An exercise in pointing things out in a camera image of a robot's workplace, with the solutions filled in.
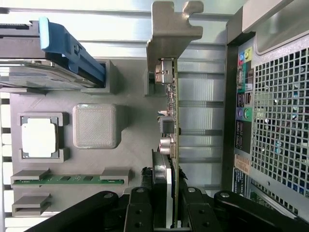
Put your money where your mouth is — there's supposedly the open black PC case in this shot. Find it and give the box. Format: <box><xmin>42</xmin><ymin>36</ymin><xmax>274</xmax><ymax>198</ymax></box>
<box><xmin>225</xmin><ymin>0</ymin><xmax>309</xmax><ymax>232</ymax></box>

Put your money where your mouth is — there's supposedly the hard disk with blue caddy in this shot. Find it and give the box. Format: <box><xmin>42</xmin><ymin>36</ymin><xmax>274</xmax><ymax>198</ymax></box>
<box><xmin>0</xmin><ymin>16</ymin><xmax>107</xmax><ymax>89</ymax></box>

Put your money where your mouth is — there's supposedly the green RAM stick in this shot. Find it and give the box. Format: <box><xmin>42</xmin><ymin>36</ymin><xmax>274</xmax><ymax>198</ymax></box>
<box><xmin>13</xmin><ymin>175</ymin><xmax>125</xmax><ymax>186</ymax></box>

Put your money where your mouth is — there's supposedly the grey printed parts rack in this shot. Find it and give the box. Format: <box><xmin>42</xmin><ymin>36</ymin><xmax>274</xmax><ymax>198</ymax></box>
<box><xmin>9</xmin><ymin>59</ymin><xmax>178</xmax><ymax>218</ymax></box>

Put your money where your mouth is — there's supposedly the silver CPU chip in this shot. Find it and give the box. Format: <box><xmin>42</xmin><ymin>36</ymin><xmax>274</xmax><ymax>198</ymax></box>
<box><xmin>20</xmin><ymin>116</ymin><xmax>60</xmax><ymax>158</ymax></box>

